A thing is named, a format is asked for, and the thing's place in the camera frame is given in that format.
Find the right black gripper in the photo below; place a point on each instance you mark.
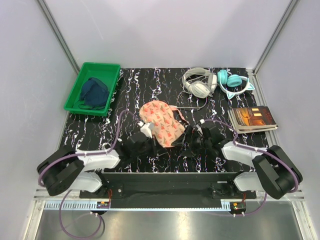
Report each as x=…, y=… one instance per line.
x=182, y=139

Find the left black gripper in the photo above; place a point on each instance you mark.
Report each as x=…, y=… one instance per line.
x=159, y=150

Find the pink mesh laundry bag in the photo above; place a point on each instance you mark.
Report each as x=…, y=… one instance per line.
x=166, y=128

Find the navy blue bra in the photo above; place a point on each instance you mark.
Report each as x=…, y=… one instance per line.
x=94, y=95

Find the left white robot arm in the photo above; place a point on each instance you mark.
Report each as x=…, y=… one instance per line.
x=70, y=169

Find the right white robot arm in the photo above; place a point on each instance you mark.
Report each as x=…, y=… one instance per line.
x=274, y=172

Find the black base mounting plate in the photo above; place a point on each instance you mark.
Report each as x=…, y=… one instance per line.
x=124, y=185

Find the dark hardcover book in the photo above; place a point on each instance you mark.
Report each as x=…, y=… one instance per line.
x=252, y=119

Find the white over-ear headphones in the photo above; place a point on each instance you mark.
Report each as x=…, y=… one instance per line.
x=199, y=82

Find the teal cat-ear headphones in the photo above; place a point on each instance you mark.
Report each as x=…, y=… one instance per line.
x=232, y=81

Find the green plastic bin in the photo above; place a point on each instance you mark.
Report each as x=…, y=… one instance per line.
x=108, y=73

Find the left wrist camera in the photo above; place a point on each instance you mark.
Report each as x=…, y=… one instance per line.
x=146, y=128

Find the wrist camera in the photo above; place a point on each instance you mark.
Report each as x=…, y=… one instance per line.
x=146, y=128
x=199, y=126

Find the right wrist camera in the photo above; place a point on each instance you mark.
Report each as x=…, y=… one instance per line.
x=199, y=126

